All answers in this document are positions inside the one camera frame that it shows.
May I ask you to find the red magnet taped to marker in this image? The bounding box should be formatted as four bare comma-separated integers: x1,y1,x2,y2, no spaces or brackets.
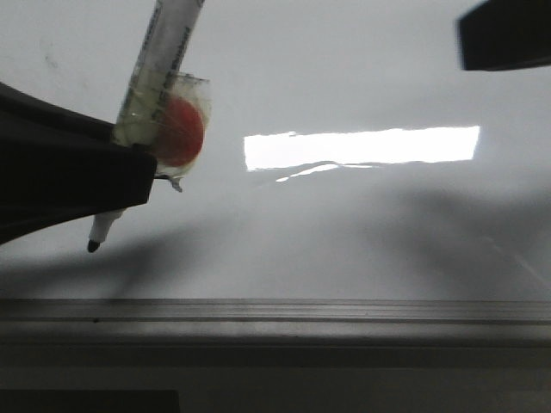
152,73,212,192

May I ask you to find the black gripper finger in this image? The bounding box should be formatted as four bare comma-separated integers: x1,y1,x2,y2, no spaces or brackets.
456,1,550,71
1,84,156,243

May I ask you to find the white whiteboard with aluminium frame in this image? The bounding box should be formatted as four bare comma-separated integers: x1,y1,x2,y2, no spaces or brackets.
1,1,550,345

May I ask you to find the white black whiteboard marker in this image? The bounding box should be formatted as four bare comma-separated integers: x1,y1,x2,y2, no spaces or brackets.
87,0,207,254

